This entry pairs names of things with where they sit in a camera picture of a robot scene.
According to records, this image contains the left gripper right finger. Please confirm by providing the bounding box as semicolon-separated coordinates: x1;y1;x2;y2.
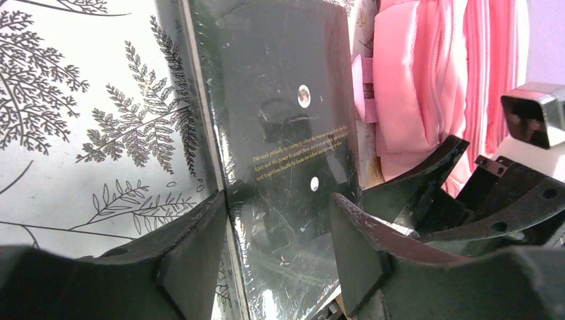
330;193;564;319

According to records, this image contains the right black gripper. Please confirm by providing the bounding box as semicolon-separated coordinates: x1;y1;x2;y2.
360;135;564;247

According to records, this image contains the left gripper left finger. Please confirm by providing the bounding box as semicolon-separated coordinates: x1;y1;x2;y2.
1;191;227;319

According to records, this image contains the pink school backpack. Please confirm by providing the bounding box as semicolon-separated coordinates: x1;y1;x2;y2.
352;1;530;196

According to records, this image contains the black paperback book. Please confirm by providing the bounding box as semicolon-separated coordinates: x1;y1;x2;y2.
180;1;360;319

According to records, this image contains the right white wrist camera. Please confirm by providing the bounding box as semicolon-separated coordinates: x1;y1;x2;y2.
493;82;564;181

